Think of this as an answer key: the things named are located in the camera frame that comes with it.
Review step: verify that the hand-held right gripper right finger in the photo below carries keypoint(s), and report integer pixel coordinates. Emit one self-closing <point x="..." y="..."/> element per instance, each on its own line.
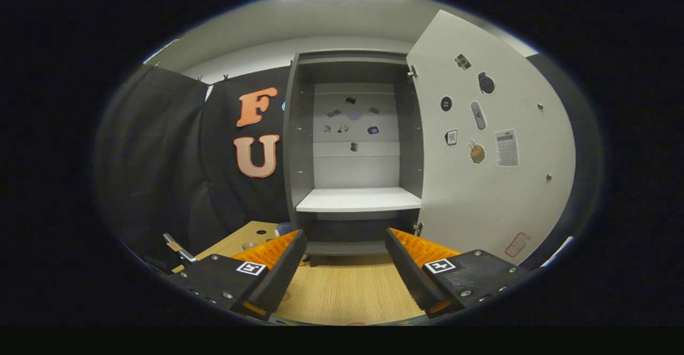
<point x="406" y="269"/>

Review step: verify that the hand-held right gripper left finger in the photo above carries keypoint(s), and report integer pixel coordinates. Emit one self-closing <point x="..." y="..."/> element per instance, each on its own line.
<point x="283" y="275"/>

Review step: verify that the white cabinet door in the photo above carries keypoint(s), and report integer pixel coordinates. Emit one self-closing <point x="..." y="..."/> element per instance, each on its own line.
<point x="481" y="200"/>

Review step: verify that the metal door hinge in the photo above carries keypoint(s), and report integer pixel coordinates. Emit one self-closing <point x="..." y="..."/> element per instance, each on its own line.
<point x="412" y="70"/>
<point x="418" y="229"/>

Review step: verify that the white cabinet shelf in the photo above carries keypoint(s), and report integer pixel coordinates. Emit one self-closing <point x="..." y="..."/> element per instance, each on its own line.
<point x="358" y="200"/>

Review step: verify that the small grey round object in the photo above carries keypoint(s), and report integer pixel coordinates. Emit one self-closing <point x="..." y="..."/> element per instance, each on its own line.
<point x="249" y="246"/>

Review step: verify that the black backdrop cloth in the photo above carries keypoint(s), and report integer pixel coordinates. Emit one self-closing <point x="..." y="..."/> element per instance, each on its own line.
<point x="160" y="157"/>

